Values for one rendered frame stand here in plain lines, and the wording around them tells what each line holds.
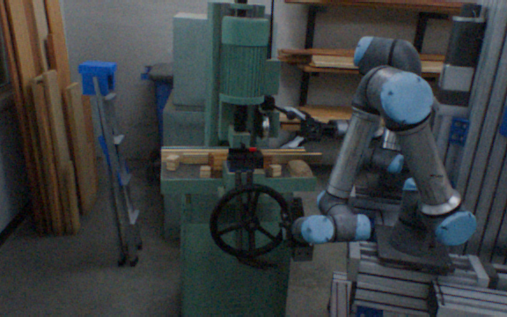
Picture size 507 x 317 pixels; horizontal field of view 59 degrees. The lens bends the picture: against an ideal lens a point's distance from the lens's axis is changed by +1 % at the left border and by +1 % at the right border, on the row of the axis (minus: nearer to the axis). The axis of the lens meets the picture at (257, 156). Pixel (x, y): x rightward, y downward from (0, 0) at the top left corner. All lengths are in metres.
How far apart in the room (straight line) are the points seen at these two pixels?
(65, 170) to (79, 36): 1.50
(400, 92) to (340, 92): 3.19
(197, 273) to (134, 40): 2.67
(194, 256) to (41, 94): 1.49
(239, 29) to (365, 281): 0.96
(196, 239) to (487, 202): 1.05
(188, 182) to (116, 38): 2.63
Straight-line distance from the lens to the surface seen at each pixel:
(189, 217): 1.74
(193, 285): 1.91
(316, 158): 1.91
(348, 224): 1.25
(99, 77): 2.44
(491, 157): 1.65
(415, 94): 1.14
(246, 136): 1.76
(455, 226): 1.35
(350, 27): 4.23
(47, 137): 2.95
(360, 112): 1.28
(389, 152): 1.70
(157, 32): 4.09
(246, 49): 1.65
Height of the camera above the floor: 1.56
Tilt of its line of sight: 20 degrees down
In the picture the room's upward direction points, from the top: 4 degrees clockwise
